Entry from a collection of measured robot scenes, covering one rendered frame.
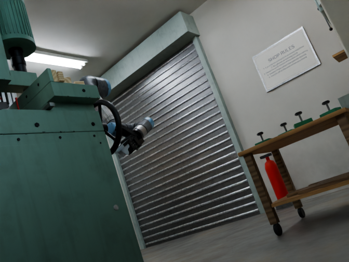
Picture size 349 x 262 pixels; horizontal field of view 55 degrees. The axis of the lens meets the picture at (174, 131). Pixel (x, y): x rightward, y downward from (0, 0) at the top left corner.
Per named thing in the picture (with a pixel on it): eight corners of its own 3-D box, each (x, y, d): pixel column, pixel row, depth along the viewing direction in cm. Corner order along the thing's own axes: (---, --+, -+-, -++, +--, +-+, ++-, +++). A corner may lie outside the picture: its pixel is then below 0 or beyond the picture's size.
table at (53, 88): (118, 99, 146) (115, 86, 147) (54, 95, 122) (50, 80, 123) (50, 150, 181) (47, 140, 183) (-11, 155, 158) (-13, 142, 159)
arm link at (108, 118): (75, 68, 199) (119, 126, 179) (89, 71, 208) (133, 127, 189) (66, 83, 203) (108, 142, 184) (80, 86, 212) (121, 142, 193)
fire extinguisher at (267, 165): (298, 202, 368) (276, 151, 382) (292, 205, 353) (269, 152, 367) (283, 206, 378) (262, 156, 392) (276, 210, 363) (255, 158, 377)
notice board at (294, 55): (321, 64, 350) (303, 26, 361) (320, 63, 349) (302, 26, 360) (267, 92, 387) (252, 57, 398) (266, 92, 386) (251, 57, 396)
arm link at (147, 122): (146, 129, 201) (157, 126, 197) (137, 138, 193) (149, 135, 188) (140, 117, 199) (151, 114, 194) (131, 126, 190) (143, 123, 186)
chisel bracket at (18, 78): (41, 90, 146) (36, 72, 148) (8, 87, 135) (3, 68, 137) (32, 97, 150) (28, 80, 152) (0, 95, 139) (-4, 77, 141)
